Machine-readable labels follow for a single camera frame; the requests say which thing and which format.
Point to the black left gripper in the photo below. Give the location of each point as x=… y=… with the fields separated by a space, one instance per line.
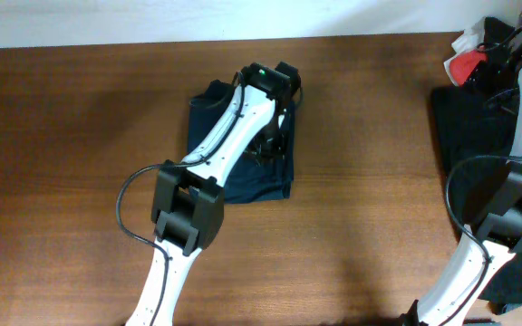
x=266 y=148

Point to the dark blue garment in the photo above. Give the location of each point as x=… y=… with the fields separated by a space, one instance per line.
x=248 y=181

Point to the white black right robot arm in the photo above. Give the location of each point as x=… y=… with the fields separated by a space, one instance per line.
x=491 y=236

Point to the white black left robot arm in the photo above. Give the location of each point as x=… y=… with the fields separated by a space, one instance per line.
x=188 y=203

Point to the black clothes pile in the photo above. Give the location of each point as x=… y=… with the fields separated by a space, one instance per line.
x=468 y=127

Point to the red white cloth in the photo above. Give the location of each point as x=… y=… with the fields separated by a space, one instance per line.
x=467 y=57

